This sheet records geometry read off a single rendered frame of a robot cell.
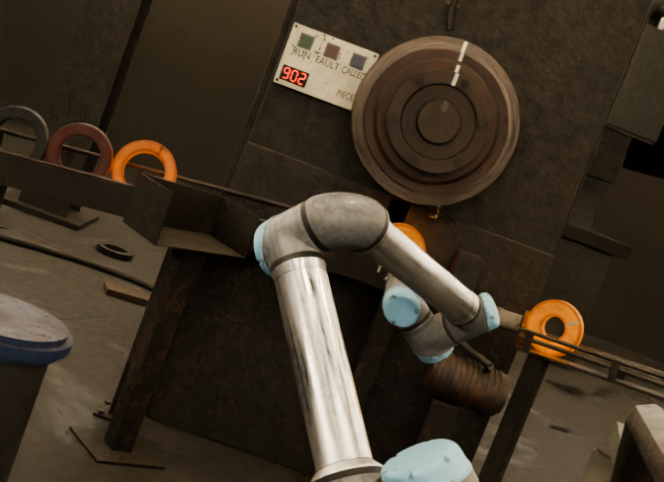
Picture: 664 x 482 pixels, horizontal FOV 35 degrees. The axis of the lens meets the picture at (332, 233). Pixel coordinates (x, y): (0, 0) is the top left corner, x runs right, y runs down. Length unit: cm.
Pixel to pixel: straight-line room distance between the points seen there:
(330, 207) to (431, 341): 59
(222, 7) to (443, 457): 751
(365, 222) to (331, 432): 43
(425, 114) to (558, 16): 55
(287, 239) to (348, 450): 45
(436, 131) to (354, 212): 80
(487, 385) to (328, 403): 98
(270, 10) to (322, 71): 602
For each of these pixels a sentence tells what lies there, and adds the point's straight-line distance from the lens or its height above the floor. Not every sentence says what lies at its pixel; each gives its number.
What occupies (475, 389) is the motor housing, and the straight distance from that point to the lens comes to 295.
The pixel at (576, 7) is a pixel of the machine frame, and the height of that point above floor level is 157.
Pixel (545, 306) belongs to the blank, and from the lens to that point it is 297.
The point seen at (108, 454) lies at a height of 1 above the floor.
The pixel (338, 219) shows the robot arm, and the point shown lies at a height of 84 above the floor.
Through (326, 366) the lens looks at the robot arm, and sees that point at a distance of 207.
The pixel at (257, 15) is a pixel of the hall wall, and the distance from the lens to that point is 914.
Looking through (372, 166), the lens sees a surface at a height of 94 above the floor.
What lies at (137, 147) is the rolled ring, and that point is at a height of 75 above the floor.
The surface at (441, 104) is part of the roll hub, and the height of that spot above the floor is 116.
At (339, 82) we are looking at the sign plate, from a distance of 312.
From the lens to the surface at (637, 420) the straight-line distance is 59.
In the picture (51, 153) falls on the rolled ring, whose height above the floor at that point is 65.
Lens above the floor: 105
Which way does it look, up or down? 6 degrees down
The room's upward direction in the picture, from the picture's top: 21 degrees clockwise
